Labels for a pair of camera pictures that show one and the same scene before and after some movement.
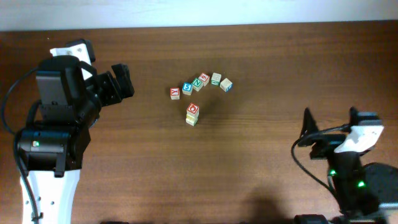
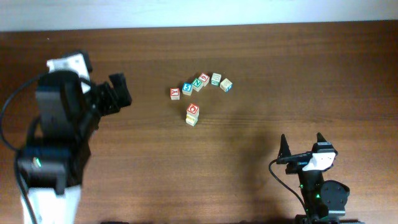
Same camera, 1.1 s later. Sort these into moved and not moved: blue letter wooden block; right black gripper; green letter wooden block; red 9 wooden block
Moved: right black gripper
Not moved: blue letter wooden block; red 9 wooden block; green letter wooden block
